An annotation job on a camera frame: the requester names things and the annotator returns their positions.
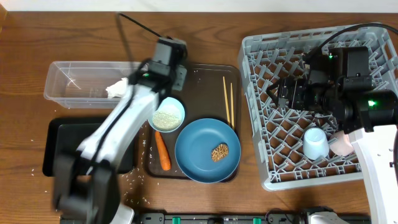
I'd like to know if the light blue plastic cup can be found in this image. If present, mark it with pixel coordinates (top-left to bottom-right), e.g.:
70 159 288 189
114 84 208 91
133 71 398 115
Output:
303 128 329 160

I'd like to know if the brown noodle cake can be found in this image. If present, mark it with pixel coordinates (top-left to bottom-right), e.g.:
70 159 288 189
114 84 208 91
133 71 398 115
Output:
211 144 229 162

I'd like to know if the dark blue plate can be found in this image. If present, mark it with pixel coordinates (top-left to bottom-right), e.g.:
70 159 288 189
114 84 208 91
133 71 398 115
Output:
175 118 241 184

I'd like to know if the light blue rice bowl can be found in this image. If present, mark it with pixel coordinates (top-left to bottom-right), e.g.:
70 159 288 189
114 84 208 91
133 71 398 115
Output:
148 97 185 133

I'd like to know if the orange carrot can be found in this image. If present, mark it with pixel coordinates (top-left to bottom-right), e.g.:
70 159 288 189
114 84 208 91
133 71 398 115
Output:
155 131 171 170

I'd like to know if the white tissue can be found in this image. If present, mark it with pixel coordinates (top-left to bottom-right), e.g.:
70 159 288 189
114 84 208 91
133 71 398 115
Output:
106 78 128 98

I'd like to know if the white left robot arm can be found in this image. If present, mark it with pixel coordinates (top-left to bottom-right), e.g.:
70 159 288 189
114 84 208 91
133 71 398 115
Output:
52 37 187 223

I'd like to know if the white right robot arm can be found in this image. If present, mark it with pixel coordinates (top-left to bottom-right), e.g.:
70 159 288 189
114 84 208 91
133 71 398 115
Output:
266 47 397 223

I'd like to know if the grey dishwasher rack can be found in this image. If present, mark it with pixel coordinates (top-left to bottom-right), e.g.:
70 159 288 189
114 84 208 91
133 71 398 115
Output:
238 22 397 191

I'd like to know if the wooden chopstick right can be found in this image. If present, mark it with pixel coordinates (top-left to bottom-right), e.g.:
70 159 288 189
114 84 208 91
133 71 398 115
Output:
230 83 235 130

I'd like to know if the dark brown serving tray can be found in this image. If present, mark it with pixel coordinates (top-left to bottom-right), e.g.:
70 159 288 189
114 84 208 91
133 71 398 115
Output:
144 64 241 184

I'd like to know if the clear plastic bin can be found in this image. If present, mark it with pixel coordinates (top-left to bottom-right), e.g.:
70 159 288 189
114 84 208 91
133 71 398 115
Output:
44 61 140 109

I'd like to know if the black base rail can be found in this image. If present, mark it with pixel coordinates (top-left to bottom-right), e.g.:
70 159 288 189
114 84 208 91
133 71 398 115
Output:
58 207 371 224

